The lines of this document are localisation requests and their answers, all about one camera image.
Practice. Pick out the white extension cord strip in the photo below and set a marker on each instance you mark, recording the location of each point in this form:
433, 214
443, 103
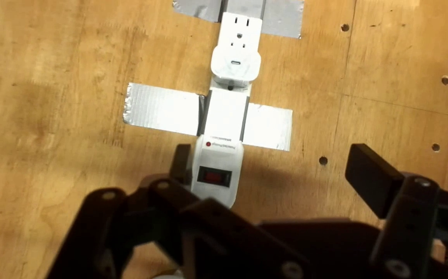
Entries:
220, 149

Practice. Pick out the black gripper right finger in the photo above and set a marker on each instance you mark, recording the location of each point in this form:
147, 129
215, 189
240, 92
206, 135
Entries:
373, 179

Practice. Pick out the grey duct tape strip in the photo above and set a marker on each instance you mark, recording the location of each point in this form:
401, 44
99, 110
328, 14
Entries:
223, 114
280, 17

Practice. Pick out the white charger head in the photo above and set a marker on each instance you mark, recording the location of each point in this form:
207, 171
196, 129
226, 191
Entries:
237, 64

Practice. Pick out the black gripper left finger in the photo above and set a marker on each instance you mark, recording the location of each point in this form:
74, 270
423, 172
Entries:
181, 168

